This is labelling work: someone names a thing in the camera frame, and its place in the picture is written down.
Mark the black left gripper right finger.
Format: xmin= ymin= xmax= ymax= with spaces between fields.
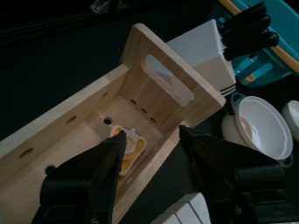
xmin=179 ymin=125 xmax=299 ymax=224

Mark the white pot with grey handles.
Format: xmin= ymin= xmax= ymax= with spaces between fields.
xmin=220 ymin=92 xmax=295 ymax=169

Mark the white toy bottle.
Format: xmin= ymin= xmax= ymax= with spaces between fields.
xmin=165 ymin=18 xmax=239 ymax=97

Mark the light wooden crate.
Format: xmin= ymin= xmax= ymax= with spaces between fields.
xmin=0 ymin=23 xmax=227 ymax=224

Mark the white bowl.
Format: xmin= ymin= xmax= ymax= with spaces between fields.
xmin=280 ymin=100 xmax=299 ymax=143

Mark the teal basket with orange rim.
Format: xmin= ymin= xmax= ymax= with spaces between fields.
xmin=209 ymin=0 xmax=299 ymax=88

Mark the yellow and white toy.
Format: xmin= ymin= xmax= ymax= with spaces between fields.
xmin=109 ymin=124 xmax=148 ymax=177

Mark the white striped toy block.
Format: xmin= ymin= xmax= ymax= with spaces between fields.
xmin=151 ymin=192 xmax=211 ymax=224

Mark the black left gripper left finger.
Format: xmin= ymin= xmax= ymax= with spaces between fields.
xmin=31 ymin=130 xmax=128 ymax=224

